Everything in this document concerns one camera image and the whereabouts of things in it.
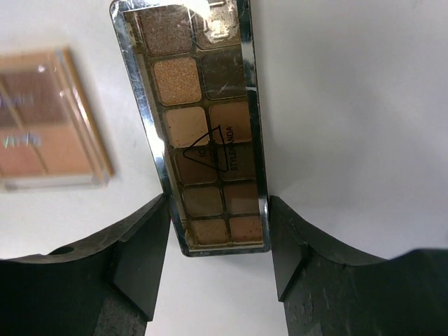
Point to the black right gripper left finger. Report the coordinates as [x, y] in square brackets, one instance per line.
[104, 284]

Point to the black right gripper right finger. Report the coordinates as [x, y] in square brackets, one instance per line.
[330, 288]

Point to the pink four-pan eyeshadow palette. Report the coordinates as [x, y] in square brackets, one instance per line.
[49, 137]

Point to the long brown eyeshadow palette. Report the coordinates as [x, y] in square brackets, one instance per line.
[192, 69]

